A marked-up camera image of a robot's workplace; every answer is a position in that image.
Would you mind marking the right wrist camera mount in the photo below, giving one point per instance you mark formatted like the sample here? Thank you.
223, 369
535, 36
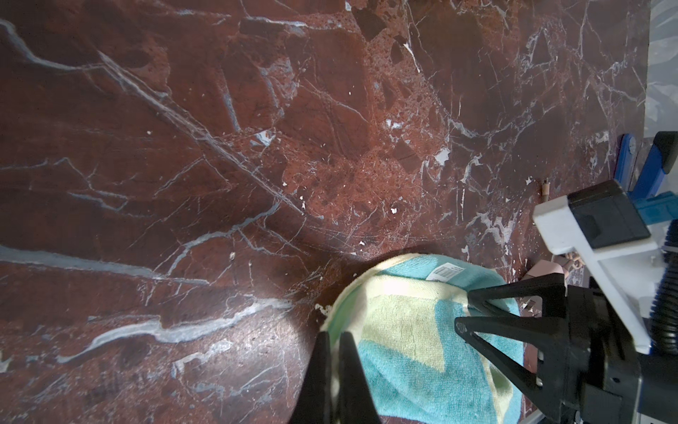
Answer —
626, 246

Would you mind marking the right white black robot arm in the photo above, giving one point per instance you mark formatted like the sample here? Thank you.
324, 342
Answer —
663, 318

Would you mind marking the yellow and teal towel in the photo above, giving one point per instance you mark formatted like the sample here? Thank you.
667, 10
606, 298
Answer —
401, 313

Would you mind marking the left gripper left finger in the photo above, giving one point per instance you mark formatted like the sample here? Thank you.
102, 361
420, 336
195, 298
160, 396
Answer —
314, 403

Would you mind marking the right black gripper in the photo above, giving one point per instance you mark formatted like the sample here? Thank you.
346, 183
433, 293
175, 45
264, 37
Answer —
608, 381

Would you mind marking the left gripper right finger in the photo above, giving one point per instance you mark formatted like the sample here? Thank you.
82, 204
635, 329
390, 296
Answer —
355, 404

